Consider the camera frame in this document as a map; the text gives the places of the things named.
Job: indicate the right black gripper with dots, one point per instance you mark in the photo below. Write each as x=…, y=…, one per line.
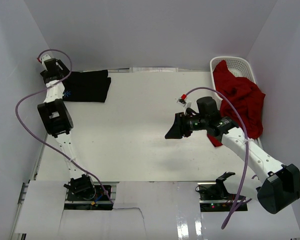
x=179, y=128

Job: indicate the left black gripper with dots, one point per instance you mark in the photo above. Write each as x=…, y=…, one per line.
x=65, y=71

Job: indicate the black t shirt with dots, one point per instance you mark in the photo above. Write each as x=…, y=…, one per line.
x=89, y=86

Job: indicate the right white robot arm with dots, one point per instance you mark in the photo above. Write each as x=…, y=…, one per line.
x=276, y=185

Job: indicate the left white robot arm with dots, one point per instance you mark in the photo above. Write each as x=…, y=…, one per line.
x=58, y=124

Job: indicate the red t shirt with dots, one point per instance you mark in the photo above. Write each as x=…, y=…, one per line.
x=244, y=95

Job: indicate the white plastic basket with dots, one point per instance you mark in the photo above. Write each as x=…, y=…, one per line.
x=238, y=66

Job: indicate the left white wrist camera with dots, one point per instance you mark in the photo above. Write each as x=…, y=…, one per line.
x=43, y=59

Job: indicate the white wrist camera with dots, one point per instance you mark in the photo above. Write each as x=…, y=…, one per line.
x=184, y=102
x=43, y=59

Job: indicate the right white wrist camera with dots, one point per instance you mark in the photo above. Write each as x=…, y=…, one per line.
x=184, y=102

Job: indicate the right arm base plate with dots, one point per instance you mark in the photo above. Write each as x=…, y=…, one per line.
x=213, y=200

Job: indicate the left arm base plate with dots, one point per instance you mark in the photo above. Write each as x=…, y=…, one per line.
x=97, y=201

